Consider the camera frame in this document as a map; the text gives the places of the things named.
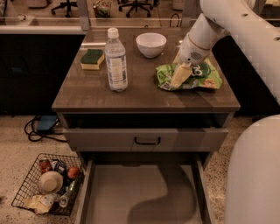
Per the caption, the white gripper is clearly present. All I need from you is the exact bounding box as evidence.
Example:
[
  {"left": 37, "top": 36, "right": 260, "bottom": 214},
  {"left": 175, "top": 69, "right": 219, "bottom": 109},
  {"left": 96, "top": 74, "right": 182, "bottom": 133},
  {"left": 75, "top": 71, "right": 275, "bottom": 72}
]
[{"left": 170, "top": 35, "right": 210, "bottom": 88}]

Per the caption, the green rice chip bag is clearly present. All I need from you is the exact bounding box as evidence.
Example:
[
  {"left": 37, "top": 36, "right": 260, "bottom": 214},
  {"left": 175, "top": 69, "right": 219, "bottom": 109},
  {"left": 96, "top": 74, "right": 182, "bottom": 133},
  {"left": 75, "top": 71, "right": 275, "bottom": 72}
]
[{"left": 156, "top": 58, "right": 222, "bottom": 91}]

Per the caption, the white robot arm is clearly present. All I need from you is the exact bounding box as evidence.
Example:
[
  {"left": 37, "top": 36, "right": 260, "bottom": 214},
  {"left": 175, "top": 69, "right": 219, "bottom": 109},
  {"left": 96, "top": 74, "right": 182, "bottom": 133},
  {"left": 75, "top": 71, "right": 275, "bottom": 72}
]
[{"left": 174, "top": 0, "right": 280, "bottom": 224}]

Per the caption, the grey drawer cabinet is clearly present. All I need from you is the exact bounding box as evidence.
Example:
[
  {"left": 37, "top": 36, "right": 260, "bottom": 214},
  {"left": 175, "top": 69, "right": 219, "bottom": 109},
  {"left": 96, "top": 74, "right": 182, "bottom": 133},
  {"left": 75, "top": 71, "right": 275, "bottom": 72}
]
[{"left": 52, "top": 27, "right": 242, "bottom": 224}]

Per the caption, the grey top drawer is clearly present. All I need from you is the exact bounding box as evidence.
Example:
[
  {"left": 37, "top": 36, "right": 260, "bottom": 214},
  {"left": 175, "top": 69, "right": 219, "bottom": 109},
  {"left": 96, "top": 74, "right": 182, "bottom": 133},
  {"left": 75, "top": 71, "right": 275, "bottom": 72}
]
[{"left": 62, "top": 113, "right": 229, "bottom": 152}]

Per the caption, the grey open middle drawer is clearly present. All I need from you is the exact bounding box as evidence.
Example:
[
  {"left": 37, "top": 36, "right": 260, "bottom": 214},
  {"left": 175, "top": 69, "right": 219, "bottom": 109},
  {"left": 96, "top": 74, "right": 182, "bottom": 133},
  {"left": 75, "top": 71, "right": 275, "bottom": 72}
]
[{"left": 74, "top": 161, "right": 216, "bottom": 224}]

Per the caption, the crumpled yellow snack bag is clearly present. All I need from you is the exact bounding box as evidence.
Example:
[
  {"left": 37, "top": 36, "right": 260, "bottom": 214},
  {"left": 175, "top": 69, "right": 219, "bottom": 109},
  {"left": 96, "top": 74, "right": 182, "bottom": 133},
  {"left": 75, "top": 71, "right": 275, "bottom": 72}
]
[{"left": 23, "top": 193, "right": 59, "bottom": 214}]

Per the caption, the white ceramic bowl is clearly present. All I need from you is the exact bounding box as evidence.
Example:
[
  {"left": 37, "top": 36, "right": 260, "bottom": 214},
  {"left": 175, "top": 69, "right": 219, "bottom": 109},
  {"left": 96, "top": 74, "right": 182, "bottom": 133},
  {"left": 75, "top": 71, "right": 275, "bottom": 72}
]
[{"left": 136, "top": 32, "right": 167, "bottom": 58}]

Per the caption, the clear plastic water bottle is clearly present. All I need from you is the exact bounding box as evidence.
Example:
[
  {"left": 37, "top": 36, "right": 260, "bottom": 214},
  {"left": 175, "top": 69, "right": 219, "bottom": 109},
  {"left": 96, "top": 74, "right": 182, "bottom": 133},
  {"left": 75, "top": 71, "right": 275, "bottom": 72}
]
[{"left": 105, "top": 28, "right": 128, "bottom": 92}]

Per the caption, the black office chair right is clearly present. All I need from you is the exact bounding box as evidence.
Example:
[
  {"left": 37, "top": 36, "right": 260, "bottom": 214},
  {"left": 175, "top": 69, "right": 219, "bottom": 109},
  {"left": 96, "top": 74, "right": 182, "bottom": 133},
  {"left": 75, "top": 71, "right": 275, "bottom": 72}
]
[{"left": 118, "top": 0, "right": 153, "bottom": 18}]

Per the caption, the black office chair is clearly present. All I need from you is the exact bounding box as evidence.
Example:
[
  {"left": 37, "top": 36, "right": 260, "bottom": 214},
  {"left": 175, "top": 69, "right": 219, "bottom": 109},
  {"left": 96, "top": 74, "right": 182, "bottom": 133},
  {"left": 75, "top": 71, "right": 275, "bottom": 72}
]
[
  {"left": 51, "top": 0, "right": 78, "bottom": 18},
  {"left": 118, "top": 0, "right": 153, "bottom": 18}
]

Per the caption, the green and yellow sponge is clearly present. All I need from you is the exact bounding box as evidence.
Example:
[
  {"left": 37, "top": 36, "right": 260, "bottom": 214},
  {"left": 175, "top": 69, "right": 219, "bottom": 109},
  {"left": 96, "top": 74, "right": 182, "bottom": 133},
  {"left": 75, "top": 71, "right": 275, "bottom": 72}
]
[{"left": 80, "top": 49, "right": 104, "bottom": 70}]

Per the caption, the black office chair left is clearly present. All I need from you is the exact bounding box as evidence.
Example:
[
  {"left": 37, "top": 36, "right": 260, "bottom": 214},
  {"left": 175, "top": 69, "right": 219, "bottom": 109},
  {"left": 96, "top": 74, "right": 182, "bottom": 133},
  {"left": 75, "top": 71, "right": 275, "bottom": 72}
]
[{"left": 51, "top": 0, "right": 78, "bottom": 18}]

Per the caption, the blue power adapter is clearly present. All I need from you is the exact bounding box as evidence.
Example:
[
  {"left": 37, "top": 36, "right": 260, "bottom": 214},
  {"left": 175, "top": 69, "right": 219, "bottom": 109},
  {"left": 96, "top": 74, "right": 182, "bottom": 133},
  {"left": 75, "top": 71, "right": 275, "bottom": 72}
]
[{"left": 36, "top": 115, "right": 57, "bottom": 133}]

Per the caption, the red apple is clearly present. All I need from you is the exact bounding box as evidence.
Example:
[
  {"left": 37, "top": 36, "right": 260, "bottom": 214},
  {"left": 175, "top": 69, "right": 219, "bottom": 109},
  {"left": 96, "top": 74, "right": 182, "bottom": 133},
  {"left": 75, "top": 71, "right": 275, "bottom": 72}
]
[{"left": 67, "top": 166, "right": 80, "bottom": 179}]

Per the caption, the blue white can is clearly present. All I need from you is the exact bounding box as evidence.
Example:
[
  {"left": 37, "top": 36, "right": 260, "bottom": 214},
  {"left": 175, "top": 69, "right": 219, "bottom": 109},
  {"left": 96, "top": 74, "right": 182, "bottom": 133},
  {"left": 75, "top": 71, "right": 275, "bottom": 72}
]
[{"left": 51, "top": 159, "right": 67, "bottom": 175}]

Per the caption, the red soda can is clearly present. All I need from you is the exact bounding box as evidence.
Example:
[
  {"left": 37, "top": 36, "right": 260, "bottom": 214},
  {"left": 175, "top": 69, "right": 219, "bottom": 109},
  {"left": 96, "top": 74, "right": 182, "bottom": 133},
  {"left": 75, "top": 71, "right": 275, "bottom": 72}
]
[{"left": 39, "top": 157, "right": 52, "bottom": 173}]

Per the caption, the tan upturned bowl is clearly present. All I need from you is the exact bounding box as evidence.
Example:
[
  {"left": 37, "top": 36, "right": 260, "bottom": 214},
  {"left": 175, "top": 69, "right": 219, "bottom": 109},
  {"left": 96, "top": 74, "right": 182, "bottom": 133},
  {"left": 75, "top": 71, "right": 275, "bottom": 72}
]
[{"left": 38, "top": 171, "right": 63, "bottom": 194}]

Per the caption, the small glass bottle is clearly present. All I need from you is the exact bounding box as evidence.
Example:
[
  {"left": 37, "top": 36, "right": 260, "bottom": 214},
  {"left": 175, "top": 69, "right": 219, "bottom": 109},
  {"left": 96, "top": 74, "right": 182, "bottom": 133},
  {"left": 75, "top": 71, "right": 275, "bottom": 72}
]
[{"left": 59, "top": 181, "right": 76, "bottom": 208}]

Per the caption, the distant wire basket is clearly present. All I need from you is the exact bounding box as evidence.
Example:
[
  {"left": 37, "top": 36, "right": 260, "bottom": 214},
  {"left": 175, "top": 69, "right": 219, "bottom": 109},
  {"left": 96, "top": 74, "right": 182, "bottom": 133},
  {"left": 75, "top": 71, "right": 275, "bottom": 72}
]
[{"left": 93, "top": 0, "right": 111, "bottom": 18}]

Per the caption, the black floor cable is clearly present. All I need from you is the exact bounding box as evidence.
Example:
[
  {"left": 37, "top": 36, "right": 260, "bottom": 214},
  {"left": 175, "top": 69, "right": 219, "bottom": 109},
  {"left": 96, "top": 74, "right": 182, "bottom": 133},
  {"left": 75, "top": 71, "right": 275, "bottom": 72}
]
[{"left": 24, "top": 115, "right": 68, "bottom": 144}]

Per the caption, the black wire basket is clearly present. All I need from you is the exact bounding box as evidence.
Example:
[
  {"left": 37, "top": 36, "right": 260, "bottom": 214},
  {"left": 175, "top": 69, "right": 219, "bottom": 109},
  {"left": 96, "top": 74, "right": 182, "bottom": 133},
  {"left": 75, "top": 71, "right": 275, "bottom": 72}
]
[{"left": 11, "top": 153, "right": 84, "bottom": 215}]

